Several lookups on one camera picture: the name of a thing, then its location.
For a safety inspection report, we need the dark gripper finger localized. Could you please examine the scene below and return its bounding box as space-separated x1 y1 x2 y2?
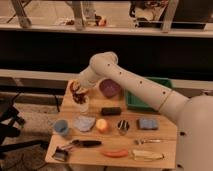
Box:
81 95 87 104
73 94 82 102

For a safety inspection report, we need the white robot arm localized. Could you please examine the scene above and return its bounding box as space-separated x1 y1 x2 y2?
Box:
70 52 213 171

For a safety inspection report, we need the blue plastic cup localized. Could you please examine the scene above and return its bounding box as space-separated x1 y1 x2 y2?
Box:
53 120 69 136

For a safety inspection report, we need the small metal cup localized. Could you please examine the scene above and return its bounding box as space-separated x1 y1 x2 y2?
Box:
117 120 130 135

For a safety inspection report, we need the light blue cloth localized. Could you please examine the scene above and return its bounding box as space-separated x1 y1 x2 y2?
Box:
73 116 96 132

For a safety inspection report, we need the black rectangular block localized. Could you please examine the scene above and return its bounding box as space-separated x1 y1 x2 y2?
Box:
101 107 121 116

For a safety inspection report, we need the wooden table board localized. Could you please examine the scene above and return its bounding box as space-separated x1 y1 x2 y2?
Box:
45 84 177 169

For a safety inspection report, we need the purple bowl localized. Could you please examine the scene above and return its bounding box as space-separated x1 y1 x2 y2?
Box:
99 79 121 98

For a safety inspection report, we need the red yellow apple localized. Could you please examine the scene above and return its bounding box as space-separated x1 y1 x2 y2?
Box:
95 119 109 133

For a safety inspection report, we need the green plastic bin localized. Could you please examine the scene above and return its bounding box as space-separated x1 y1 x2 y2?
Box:
125 77 173 112

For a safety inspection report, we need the orange carrot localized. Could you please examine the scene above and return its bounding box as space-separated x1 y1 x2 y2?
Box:
101 150 129 158

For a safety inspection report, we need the metal fork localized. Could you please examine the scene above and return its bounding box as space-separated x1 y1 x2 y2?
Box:
134 139 161 145

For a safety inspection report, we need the blue sponge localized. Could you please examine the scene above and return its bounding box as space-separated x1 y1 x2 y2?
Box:
138 118 158 130

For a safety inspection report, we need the yellow corn cob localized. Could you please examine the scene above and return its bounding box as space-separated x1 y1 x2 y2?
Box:
131 150 164 161

